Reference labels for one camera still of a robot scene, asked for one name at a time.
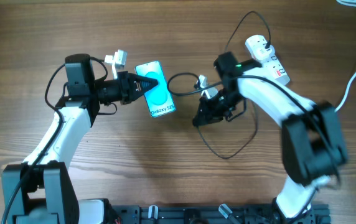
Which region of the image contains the turquoise Galaxy smartphone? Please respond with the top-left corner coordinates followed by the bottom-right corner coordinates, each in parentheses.
top-left (135, 60), bottom-right (176, 118)

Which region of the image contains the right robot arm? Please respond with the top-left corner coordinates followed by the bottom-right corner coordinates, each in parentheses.
top-left (192, 52), bottom-right (349, 222)

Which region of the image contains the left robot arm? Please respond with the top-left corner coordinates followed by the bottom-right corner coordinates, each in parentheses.
top-left (1, 54), bottom-right (159, 223)

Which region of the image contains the white charger plug adapter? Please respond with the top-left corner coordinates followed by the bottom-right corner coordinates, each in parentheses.
top-left (253, 45), bottom-right (275, 62)

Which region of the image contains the white power strip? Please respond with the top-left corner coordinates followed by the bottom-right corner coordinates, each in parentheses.
top-left (245, 35), bottom-right (290, 85)

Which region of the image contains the black mounting rail base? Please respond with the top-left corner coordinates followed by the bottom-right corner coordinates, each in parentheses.
top-left (108, 204), bottom-right (332, 224)

